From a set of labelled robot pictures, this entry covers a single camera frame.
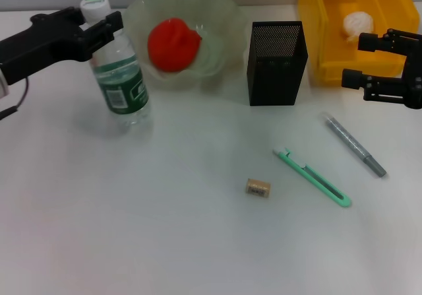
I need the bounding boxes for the yellow plastic storage bin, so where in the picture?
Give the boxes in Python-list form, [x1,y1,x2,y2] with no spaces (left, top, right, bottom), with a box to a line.
[297,0,420,88]

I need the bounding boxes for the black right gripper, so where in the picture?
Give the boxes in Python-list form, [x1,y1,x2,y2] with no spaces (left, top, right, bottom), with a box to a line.
[342,28,422,110]

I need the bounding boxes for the left gripper cable with plug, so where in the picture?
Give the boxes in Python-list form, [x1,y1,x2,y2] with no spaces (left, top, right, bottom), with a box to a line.
[0,77,30,121]

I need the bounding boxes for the white paper ball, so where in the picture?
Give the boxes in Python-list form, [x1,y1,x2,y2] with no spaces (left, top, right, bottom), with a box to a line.
[341,11,376,42]

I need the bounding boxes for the grey marker pen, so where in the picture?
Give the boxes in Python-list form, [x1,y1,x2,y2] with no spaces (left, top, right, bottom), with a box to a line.
[321,111,388,178]

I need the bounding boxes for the tan rubber eraser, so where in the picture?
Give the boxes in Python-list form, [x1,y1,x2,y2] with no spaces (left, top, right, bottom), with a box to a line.
[245,178,272,197]

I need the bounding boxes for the green utility knife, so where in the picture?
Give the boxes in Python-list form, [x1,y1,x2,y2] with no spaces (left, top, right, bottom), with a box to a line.
[272,148,352,209]

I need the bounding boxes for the red-orange round fruit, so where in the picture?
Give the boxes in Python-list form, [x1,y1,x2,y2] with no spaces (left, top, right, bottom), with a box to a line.
[147,17,202,73]

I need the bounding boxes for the black mesh pen holder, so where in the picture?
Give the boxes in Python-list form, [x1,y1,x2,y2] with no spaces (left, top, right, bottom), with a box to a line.
[246,20,309,107]

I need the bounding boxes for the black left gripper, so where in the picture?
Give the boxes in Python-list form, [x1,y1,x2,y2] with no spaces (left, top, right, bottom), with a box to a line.
[0,7,125,86]

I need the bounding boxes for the clear water bottle green label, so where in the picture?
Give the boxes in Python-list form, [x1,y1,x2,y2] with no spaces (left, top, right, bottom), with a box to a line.
[80,0,151,127]

